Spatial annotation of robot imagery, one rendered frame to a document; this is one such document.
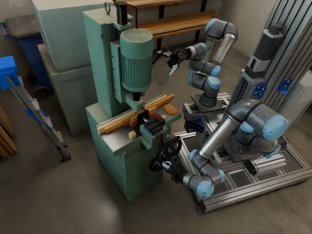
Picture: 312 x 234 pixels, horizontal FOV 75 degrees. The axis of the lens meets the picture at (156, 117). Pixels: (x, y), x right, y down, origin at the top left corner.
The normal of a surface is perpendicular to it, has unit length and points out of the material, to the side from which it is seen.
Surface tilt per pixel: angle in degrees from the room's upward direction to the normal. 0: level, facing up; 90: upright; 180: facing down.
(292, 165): 0
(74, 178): 0
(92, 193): 0
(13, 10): 90
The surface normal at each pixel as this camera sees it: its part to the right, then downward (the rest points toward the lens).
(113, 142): 0.07, -0.70
